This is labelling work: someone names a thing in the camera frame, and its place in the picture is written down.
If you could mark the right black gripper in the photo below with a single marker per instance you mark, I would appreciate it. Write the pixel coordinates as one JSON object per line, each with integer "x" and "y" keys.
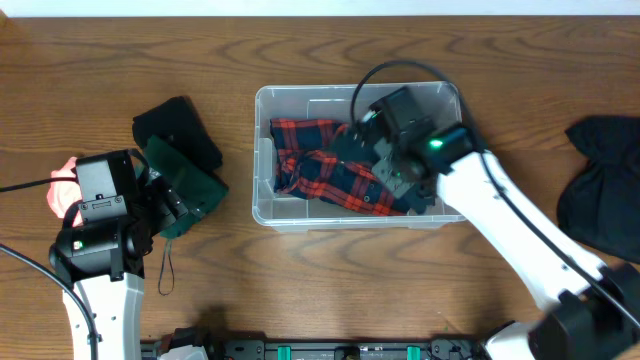
{"x": 386, "y": 172}

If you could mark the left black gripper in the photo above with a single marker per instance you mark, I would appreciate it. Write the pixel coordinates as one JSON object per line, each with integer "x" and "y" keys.
{"x": 167, "y": 203}

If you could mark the dark navy garment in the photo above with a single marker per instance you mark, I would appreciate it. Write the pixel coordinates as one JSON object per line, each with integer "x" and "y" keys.
{"x": 350, "y": 150}

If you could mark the red navy plaid shirt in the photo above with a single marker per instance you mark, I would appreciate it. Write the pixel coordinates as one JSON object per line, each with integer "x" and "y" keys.
{"x": 306, "y": 169}

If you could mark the black garment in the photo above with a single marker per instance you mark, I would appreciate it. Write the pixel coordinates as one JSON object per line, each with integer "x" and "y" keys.
{"x": 177, "y": 122}
{"x": 600, "y": 206}

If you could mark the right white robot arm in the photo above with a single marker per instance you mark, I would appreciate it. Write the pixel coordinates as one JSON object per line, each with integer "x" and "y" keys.
{"x": 591, "y": 311}

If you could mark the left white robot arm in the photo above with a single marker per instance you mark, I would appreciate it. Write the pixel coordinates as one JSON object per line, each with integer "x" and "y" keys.
{"x": 102, "y": 263}

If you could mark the dark green taped garment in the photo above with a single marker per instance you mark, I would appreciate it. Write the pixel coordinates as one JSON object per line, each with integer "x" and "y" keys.
{"x": 201, "y": 192}

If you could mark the clear plastic storage bin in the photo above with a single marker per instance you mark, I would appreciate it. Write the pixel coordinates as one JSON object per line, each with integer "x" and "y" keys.
{"x": 286, "y": 213}

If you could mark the pink satin garment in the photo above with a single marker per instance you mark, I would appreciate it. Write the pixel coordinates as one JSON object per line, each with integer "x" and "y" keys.
{"x": 62, "y": 195}

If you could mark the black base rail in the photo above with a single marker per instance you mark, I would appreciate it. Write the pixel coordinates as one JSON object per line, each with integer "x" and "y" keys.
{"x": 202, "y": 343}

